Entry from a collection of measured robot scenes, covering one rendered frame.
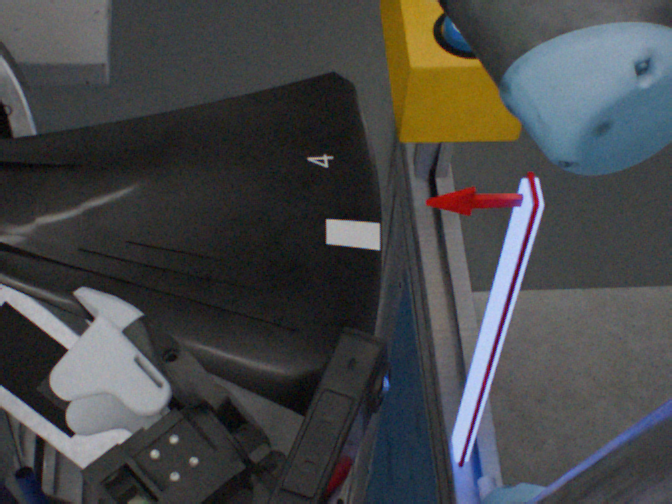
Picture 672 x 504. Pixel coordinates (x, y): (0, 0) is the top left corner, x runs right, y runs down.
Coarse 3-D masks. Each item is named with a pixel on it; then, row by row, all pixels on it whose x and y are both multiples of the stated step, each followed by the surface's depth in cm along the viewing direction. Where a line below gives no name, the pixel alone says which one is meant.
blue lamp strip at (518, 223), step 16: (528, 192) 79; (528, 208) 79; (512, 224) 83; (512, 240) 83; (512, 256) 83; (512, 272) 84; (496, 288) 88; (496, 304) 88; (496, 320) 89; (480, 336) 94; (480, 352) 94; (480, 368) 94; (480, 384) 95; (464, 400) 100; (464, 416) 100; (464, 432) 101
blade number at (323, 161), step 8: (296, 152) 81; (304, 152) 81; (312, 152) 81; (320, 152) 81; (328, 152) 81; (336, 152) 81; (304, 160) 81; (312, 160) 81; (320, 160) 81; (328, 160) 81; (336, 160) 81; (304, 168) 80; (312, 168) 80; (320, 168) 80; (328, 168) 80; (336, 168) 81
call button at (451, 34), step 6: (444, 24) 103; (450, 24) 103; (444, 30) 103; (450, 30) 102; (456, 30) 102; (444, 36) 103; (450, 36) 102; (456, 36) 102; (450, 42) 102; (456, 42) 102; (462, 42) 102; (462, 48) 102; (468, 48) 102
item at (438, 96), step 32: (384, 0) 114; (416, 0) 105; (384, 32) 114; (416, 32) 103; (416, 64) 101; (448, 64) 102; (480, 64) 102; (416, 96) 104; (448, 96) 104; (480, 96) 104; (416, 128) 107; (448, 128) 107; (480, 128) 107; (512, 128) 108
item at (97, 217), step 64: (128, 128) 81; (192, 128) 81; (256, 128) 81; (320, 128) 82; (0, 192) 76; (64, 192) 77; (128, 192) 78; (192, 192) 78; (256, 192) 79; (320, 192) 80; (0, 256) 74; (64, 256) 74; (128, 256) 75; (192, 256) 76; (256, 256) 77; (320, 256) 78; (192, 320) 74; (256, 320) 75; (320, 320) 76; (256, 384) 74
